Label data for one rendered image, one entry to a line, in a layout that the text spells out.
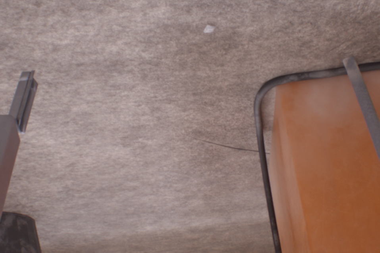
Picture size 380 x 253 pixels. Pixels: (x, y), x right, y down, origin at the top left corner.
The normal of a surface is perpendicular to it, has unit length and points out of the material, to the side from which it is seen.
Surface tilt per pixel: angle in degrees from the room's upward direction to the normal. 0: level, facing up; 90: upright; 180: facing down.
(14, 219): 99
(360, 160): 90
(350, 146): 90
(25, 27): 0
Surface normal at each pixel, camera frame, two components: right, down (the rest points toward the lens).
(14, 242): 0.63, -0.52
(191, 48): 0.13, 0.90
